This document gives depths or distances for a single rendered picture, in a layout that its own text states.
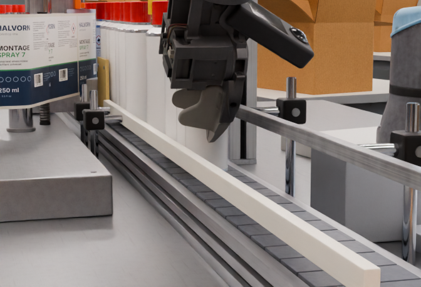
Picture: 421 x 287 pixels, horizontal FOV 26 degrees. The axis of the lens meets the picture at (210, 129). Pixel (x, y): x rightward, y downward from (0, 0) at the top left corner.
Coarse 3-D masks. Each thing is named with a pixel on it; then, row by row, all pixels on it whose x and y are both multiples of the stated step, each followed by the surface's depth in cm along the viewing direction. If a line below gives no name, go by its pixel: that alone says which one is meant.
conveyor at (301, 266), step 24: (144, 144) 131; (168, 168) 112; (192, 192) 99; (264, 192) 97; (240, 216) 86; (312, 216) 86; (264, 240) 78; (336, 240) 78; (288, 264) 70; (312, 264) 70; (384, 264) 70
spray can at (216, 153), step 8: (192, 128) 107; (200, 128) 107; (192, 136) 107; (200, 136) 107; (224, 136) 108; (192, 144) 107; (200, 144) 107; (208, 144) 107; (216, 144) 107; (224, 144) 108; (200, 152) 107; (208, 152) 107; (216, 152) 107; (224, 152) 108; (208, 160) 107; (216, 160) 107; (224, 160) 108; (224, 168) 108
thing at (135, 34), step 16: (144, 16) 144; (128, 32) 144; (144, 32) 144; (128, 48) 145; (144, 48) 144; (128, 64) 145; (144, 64) 144; (128, 80) 145; (144, 80) 145; (128, 96) 146; (144, 96) 145; (144, 112) 145
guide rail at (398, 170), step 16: (240, 112) 105; (256, 112) 100; (272, 128) 94; (288, 128) 90; (304, 128) 87; (304, 144) 85; (320, 144) 82; (336, 144) 78; (352, 144) 77; (352, 160) 75; (368, 160) 72; (384, 160) 69; (400, 160) 69; (384, 176) 70; (400, 176) 67; (416, 176) 65
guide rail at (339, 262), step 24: (168, 144) 110; (192, 168) 99; (216, 168) 92; (216, 192) 90; (240, 192) 82; (264, 216) 75; (288, 216) 71; (288, 240) 70; (312, 240) 65; (336, 264) 61; (360, 264) 58
